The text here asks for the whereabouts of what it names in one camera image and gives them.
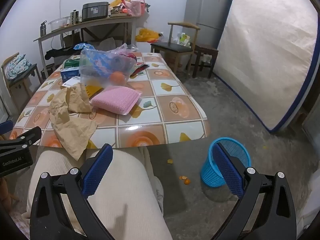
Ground black cloth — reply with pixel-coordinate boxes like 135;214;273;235
45;47;75;60

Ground crumpled brown paper bag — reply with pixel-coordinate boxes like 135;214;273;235
48;83;98;161

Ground blue plastic mesh basket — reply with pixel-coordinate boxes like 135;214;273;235
200;137;251;188

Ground long grey side desk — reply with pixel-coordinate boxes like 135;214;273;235
33;15;138;79

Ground red snack packet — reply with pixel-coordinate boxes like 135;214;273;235
130;63;149;77

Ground white sneaker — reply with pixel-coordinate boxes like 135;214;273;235
154;176;165;205

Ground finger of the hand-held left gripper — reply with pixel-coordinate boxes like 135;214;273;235
0;126;42;153
0;120;14;140

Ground green packet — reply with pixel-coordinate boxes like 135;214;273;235
62;59;82;70

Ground wooden armchair with dark seat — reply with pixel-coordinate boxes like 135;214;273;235
150;22;201;73

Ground light wooden chair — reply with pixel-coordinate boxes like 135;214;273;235
1;52;43;113

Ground grey refrigerator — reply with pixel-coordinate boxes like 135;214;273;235
184;0;233;49

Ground blue printed plastic bag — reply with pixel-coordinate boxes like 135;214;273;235
74;43;95;51

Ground pink scrub sponge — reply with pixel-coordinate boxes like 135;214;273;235
89;85;142;116

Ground white sack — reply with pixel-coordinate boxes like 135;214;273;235
96;37;118;52

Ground orange fruit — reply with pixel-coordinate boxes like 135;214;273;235
110;71;127;85

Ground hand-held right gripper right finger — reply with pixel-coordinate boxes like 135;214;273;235
209;142;297;240

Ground white and green carton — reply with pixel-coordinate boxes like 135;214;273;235
176;32;192;47

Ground white mattress with blue edge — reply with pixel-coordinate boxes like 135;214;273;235
212;0;319;133

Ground blue tissue box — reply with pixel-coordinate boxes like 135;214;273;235
60;68;82;82

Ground clear plastic container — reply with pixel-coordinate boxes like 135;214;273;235
79;49;137;89

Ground pink plastic bag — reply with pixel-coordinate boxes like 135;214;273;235
122;0;147;17

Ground yellow plastic bag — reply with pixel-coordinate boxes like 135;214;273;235
135;28;160;43

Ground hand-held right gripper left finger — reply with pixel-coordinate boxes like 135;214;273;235
29;144;115;240

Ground person's cream trousers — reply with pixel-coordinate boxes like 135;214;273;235
26;146;173;240

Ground glass bowl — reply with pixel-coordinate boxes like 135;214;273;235
48;17;71;32

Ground white paper card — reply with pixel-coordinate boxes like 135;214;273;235
61;77;83;88

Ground yellow snack bag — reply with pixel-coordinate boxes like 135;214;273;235
109;0;132;8

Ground dark wooden stool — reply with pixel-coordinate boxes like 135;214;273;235
186;44;219;79

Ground folded patterned cloth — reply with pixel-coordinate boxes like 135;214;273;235
5;54;31;79

